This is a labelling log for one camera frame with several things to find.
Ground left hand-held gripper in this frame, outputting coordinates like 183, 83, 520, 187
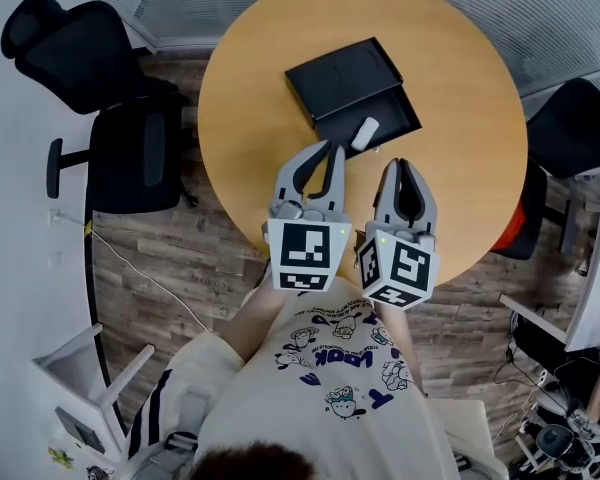
262, 139, 354, 293

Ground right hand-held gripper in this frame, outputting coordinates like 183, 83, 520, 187
354, 157, 442, 312

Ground small white item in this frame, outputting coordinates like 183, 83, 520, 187
349, 116, 380, 151

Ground black box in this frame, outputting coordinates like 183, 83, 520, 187
311, 84, 424, 162

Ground black box lid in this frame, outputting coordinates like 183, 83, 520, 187
284, 36, 406, 123

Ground person's right forearm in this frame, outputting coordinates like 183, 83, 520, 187
374, 297, 427, 395

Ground person's left forearm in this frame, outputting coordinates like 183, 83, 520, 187
219, 267, 287, 365

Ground orange cushion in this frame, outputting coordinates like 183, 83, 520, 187
493, 201, 527, 255

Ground white desk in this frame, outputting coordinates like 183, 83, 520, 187
563, 166, 600, 354

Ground cream printed shirt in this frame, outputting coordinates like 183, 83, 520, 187
172, 276, 464, 480

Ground white seat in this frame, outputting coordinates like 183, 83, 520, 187
427, 398, 509, 480

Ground black mesh office chair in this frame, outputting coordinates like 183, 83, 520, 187
0, 0, 199, 215

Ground black and white device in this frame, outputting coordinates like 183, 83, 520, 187
522, 387, 600, 474

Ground white navy striped trousers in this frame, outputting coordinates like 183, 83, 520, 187
127, 366, 206, 472

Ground black flat panel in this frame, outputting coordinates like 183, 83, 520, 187
54, 406, 107, 455

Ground white floor cable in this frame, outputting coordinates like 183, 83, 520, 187
54, 211, 216, 335

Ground black cable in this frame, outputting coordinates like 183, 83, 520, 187
494, 340, 581, 414

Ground white desk frame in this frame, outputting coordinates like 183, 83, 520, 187
31, 321, 156, 452

